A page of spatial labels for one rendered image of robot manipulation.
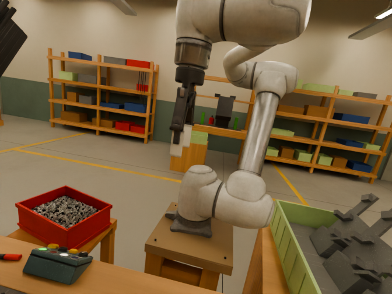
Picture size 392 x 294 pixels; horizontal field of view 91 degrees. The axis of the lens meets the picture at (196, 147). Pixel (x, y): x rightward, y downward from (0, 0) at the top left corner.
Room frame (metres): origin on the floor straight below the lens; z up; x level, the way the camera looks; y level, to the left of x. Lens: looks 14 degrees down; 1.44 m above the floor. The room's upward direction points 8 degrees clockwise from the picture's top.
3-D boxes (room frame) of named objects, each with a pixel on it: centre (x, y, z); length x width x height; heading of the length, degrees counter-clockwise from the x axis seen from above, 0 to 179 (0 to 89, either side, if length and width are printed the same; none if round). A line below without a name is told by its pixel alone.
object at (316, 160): (5.02, -3.09, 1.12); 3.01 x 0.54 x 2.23; 84
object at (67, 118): (5.65, 2.88, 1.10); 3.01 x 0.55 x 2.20; 84
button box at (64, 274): (0.46, 0.35, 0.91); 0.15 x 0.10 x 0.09; 83
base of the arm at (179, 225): (0.79, -0.02, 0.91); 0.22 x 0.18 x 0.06; 87
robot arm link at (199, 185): (0.78, -0.04, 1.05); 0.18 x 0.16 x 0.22; 69
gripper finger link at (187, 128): (0.58, 0.04, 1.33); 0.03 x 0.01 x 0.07; 83
